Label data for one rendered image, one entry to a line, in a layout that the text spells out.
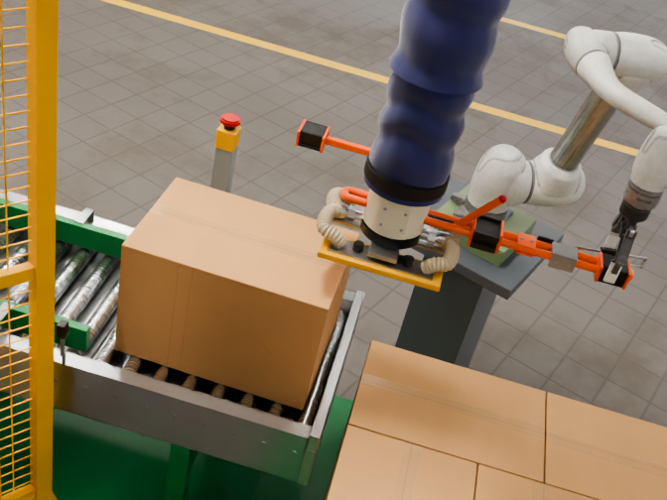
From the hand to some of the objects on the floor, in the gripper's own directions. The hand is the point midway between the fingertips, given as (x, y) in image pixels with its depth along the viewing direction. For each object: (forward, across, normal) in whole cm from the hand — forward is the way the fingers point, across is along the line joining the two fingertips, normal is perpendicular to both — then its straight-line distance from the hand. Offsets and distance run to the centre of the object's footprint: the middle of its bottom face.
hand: (608, 264), depth 238 cm
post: (+119, -49, -120) cm, 176 cm away
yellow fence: (+119, +73, -164) cm, 215 cm away
